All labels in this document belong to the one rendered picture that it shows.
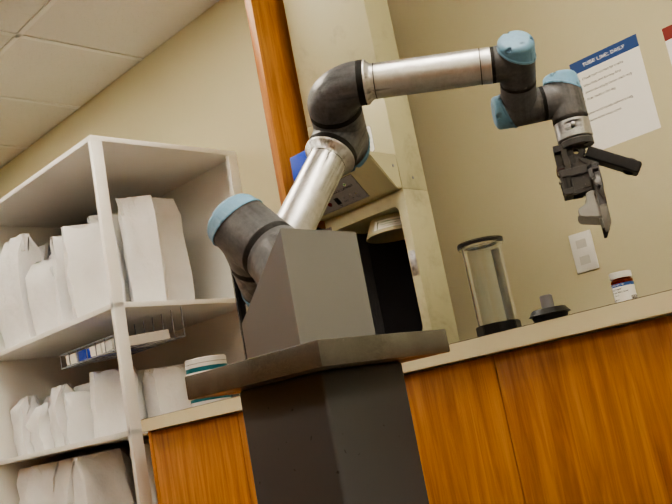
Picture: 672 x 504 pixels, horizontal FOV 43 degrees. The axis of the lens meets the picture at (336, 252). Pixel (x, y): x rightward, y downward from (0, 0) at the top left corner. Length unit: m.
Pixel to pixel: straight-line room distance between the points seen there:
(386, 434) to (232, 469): 1.20
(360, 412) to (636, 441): 0.60
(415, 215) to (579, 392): 0.83
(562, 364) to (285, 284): 0.67
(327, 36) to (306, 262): 1.36
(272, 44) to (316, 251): 1.46
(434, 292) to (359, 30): 0.79
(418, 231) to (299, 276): 1.04
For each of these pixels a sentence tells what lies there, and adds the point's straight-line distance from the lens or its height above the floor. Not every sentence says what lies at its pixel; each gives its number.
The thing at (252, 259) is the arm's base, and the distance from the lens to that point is 1.50.
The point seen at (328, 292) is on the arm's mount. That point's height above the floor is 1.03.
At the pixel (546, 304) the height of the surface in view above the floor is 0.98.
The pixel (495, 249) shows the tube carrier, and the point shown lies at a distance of 2.01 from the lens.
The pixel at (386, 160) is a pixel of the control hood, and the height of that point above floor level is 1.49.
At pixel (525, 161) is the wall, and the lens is 2.69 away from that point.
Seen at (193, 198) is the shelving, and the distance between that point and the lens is 3.84.
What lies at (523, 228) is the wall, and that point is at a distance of 2.68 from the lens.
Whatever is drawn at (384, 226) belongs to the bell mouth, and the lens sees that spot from 2.47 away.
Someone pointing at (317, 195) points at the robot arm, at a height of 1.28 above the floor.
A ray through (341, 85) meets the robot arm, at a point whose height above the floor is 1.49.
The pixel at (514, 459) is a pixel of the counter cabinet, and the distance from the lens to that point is 1.91.
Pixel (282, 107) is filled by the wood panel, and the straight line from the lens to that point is 2.73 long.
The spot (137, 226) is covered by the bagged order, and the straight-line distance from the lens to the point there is 3.39.
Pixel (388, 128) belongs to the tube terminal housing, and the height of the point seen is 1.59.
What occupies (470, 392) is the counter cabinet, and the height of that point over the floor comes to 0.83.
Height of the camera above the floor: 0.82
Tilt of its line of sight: 11 degrees up
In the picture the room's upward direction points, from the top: 11 degrees counter-clockwise
